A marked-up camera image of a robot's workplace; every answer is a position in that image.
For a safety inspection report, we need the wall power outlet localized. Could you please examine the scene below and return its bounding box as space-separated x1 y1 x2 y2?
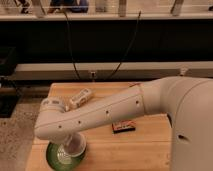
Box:
89 71 97 82

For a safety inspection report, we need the left black cable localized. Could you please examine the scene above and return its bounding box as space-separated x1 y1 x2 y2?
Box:
62 9 82 81

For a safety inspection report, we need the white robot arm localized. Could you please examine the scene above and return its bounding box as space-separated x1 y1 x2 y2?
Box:
34 76 213 171

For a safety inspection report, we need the black cable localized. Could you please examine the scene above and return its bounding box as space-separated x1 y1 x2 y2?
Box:
105 10 142 80
62 9 82 81

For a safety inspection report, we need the right black cable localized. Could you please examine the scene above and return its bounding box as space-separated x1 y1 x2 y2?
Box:
105 10 142 80

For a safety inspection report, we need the green ceramic bowl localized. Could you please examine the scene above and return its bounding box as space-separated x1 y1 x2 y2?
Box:
46 143 86 170

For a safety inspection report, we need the red black snack packet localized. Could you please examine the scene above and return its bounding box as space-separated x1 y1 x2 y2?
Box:
112 122 136 134

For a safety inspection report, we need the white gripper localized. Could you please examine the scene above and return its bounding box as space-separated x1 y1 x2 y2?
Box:
40 97 66 113

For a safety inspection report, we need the clear ceramic cup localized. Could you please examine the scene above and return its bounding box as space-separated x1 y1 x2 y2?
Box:
63 133 86 157

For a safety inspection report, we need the white rectangular packet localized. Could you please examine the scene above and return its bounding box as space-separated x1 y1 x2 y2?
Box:
69 88 93 109

